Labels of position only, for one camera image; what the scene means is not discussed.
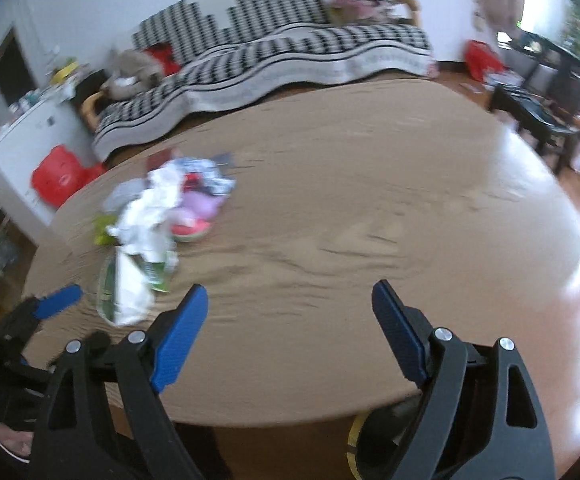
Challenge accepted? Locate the white plastic bag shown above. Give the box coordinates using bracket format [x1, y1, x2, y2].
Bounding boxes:
[102, 160, 183, 263]

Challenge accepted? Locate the pink plastic toy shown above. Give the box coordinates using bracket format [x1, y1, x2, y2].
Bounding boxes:
[168, 191, 226, 243]

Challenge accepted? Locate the green white snack package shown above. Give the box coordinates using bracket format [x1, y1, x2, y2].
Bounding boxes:
[96, 247, 178, 327]

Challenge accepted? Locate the green crumpled wrapper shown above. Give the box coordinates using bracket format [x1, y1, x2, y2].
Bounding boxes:
[92, 214, 118, 246]

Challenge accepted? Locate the red bear plastic stool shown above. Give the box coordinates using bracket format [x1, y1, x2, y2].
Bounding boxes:
[31, 144, 104, 209]

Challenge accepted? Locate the white cabinet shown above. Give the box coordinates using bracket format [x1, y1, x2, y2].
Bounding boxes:
[0, 96, 97, 244]

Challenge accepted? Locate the red cigarette box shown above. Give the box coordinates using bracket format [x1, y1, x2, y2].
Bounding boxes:
[145, 148, 183, 174]

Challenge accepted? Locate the crumpled blue white wrapper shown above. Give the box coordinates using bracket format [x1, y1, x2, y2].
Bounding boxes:
[174, 157, 235, 196]

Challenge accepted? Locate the brown plush toy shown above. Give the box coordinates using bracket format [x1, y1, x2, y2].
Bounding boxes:
[101, 49, 164, 101]

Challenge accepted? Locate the dark wooden side table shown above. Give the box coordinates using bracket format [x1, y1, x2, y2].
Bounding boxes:
[487, 79, 580, 177]

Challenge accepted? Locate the red cushion on sofa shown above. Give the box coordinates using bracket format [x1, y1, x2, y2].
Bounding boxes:
[145, 42, 181, 76]

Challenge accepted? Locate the black white striped sofa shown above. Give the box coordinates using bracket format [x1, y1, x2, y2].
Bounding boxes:
[92, 0, 437, 160]

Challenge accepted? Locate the pink floral cushion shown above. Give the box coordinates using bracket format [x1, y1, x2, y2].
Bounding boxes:
[320, 0, 406, 25]

